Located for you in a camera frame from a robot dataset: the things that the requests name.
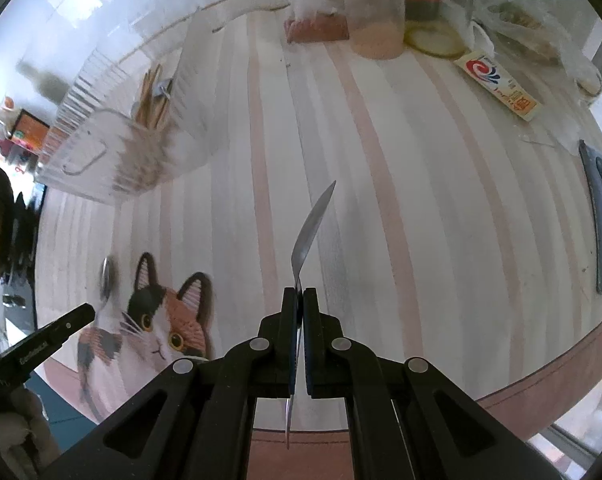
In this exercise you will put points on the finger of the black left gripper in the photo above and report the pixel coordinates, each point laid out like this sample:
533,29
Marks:
17,363

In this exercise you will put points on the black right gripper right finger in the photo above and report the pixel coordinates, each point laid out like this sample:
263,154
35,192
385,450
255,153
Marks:
407,420

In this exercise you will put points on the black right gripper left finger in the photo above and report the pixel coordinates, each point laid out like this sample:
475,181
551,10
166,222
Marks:
195,419

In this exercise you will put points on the gloved left hand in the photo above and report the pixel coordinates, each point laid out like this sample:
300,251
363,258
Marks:
26,442

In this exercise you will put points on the steel spoon large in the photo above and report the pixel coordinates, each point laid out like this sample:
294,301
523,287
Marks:
106,279

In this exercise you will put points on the cat print table mat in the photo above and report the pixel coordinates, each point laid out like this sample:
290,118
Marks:
456,232

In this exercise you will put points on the wooden chopstick in tray right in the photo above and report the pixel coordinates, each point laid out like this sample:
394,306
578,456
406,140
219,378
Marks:
159,102

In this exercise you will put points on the clear plastic utensil tray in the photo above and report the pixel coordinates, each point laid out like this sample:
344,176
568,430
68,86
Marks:
97,151

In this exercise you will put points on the white red seasoning packet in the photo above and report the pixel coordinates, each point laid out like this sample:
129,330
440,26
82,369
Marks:
493,77

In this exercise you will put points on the yellow jar lid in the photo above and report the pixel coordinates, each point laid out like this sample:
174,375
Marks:
435,38

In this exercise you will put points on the pink sponge block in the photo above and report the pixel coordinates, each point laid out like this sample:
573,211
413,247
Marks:
321,28

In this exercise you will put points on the clear plastic seasoning jar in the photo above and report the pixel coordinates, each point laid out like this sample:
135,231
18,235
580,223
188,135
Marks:
376,27

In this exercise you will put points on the clear plastic bag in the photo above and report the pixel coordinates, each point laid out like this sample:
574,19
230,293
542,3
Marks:
530,38

